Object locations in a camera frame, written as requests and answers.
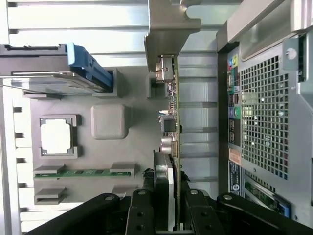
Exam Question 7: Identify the green RAM stick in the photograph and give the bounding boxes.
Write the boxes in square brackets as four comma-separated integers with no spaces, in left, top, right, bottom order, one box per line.
[34,170,132,178]

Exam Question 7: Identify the hard disk with blue bracket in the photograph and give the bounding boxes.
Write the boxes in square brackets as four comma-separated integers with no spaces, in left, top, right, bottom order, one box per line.
[0,43,115,95]

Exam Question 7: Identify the grey open PC case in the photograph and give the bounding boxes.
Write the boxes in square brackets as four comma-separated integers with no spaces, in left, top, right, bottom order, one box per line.
[216,0,313,221]

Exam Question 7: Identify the silver CPU chip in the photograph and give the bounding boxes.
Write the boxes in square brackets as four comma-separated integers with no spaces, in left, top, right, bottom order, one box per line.
[40,118,74,155]

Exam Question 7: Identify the grey plastic parts rack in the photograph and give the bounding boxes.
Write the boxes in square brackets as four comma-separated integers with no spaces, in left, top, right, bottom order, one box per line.
[0,44,172,207]

